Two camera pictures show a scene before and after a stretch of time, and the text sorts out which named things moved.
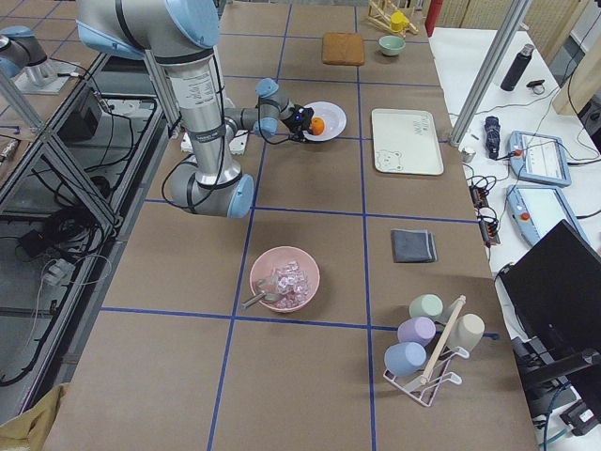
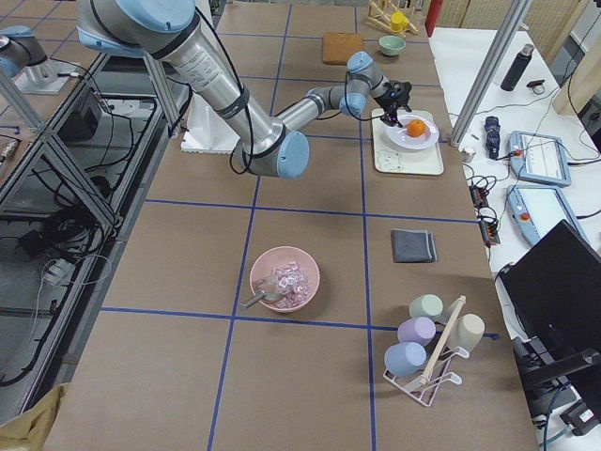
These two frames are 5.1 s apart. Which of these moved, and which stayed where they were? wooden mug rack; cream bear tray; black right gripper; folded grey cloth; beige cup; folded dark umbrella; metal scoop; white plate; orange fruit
Moved: white plate; black right gripper; orange fruit
Stayed: wooden mug rack; folded dark umbrella; cream bear tray; beige cup; metal scoop; folded grey cloth
